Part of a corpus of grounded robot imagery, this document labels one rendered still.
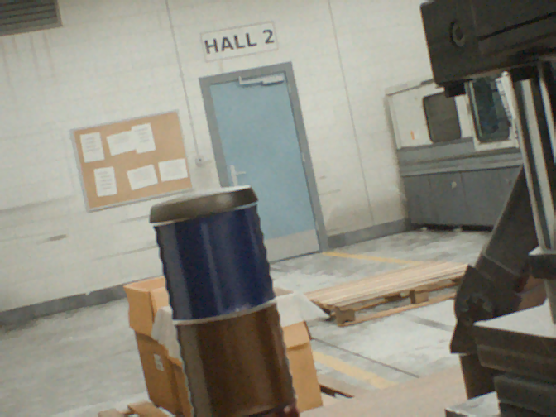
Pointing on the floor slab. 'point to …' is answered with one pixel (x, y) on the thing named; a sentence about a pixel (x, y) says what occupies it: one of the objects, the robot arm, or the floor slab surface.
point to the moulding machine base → (457, 184)
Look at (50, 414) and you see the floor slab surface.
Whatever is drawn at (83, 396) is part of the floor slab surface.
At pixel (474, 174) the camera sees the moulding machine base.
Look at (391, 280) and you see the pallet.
